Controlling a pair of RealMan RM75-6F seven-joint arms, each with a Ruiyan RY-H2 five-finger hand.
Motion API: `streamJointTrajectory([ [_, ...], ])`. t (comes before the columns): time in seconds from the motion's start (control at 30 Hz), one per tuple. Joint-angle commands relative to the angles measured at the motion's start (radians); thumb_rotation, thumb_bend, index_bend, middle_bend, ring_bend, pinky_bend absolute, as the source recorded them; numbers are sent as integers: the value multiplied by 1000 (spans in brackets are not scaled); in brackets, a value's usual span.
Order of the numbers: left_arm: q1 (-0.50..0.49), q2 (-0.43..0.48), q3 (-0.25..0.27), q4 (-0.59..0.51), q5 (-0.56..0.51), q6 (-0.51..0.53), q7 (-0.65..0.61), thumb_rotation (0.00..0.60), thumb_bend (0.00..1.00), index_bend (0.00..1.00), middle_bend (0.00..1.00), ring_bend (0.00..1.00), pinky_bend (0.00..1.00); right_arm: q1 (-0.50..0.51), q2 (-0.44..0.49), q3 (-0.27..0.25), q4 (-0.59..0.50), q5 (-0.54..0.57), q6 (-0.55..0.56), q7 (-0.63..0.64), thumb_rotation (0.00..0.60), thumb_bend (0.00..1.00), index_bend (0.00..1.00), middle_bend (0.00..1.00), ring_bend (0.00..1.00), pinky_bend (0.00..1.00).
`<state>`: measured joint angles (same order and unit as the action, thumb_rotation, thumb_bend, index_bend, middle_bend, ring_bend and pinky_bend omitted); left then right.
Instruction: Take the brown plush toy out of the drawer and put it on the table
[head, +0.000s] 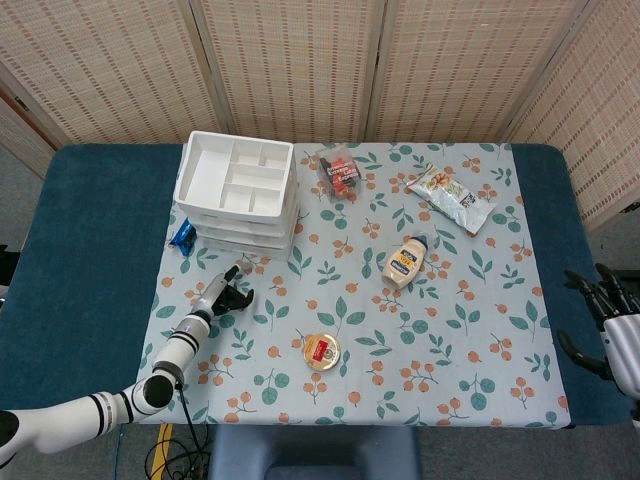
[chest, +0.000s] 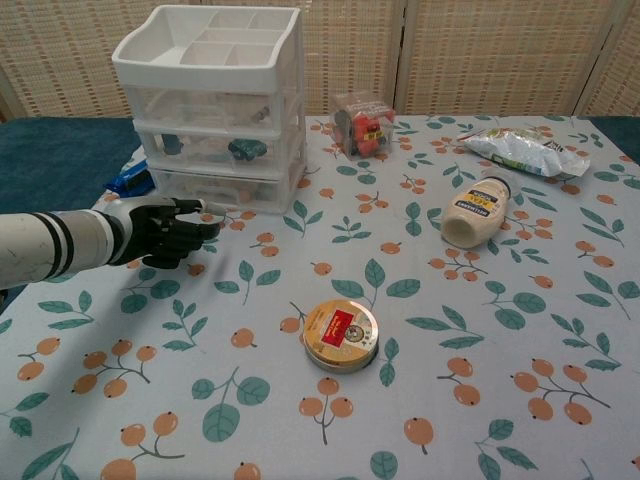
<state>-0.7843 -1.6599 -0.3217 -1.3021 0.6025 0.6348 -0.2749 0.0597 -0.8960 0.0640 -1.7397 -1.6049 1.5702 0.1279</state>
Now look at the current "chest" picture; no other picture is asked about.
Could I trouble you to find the floral leaf berry tablecloth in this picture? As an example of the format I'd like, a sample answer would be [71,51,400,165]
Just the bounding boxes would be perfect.
[0,114,640,480]

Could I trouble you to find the white plastic drawer organizer frame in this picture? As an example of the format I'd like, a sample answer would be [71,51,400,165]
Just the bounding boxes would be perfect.
[110,5,307,216]

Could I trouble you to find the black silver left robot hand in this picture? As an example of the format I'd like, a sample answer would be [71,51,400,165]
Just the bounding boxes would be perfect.
[102,197,226,271]

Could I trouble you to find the cream mayonnaise squeeze bottle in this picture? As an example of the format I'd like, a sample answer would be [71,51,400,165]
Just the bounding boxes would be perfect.
[439,168,521,249]

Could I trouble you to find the silver white snack bag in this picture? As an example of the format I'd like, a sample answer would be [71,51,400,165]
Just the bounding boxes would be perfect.
[457,125,592,179]

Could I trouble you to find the woven bamboo folding screen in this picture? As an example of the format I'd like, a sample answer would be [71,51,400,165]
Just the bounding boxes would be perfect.
[0,0,640,121]

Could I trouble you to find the round yellow red tin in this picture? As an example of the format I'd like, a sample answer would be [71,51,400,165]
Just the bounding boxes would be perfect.
[301,298,381,374]

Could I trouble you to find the blue snack packet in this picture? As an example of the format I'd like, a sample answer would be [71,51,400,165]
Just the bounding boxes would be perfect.
[103,162,154,196]

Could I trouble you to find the clear box with red items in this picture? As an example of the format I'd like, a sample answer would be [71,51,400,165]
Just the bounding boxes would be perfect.
[329,91,396,160]

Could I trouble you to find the teal toy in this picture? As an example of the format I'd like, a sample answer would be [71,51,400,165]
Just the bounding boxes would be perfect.
[227,139,269,164]

